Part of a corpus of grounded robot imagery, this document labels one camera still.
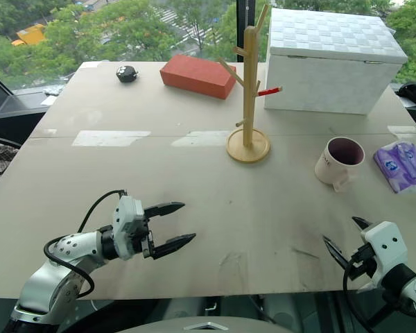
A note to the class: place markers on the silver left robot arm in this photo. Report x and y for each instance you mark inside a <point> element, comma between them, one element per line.
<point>73,244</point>

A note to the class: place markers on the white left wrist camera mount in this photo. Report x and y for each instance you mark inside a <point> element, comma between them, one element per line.
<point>125,222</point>

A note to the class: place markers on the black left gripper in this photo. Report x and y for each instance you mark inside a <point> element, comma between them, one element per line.
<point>146,239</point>

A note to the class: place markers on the purple tissue pack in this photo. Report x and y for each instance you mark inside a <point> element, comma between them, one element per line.
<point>402,166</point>

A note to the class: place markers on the yellow truck outside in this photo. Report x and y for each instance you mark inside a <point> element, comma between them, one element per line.
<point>29,34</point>

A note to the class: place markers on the patterned dark cloth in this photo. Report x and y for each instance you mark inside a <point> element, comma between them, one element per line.
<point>0,159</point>

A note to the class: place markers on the wooden mug tree stand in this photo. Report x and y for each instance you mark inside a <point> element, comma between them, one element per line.
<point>249,104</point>

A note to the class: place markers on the cream mug with purple inside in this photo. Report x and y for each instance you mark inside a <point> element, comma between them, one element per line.
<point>324,170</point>

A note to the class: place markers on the white checkered lidded box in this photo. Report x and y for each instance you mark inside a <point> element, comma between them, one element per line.
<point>326,79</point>

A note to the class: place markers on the black window sill ledge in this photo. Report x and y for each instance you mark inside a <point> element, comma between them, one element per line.
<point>17,104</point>

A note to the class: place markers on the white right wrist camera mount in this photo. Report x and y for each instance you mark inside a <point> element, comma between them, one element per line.
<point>385,239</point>

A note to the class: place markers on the red brick block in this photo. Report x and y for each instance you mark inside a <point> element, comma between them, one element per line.
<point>194,74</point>

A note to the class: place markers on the small grey object on sill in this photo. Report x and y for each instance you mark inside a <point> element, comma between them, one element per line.
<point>52,91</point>

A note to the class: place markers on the red cylindrical handle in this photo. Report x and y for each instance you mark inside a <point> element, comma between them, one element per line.
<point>270,91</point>

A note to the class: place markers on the black round spotted object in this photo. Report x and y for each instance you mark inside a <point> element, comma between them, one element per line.
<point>126,74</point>

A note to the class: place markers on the black window frame post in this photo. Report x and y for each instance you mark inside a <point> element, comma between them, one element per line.
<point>241,21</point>

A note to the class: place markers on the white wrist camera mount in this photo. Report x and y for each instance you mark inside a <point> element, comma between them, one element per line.
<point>125,222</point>
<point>385,239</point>

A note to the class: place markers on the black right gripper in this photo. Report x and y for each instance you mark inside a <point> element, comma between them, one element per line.
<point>362,258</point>

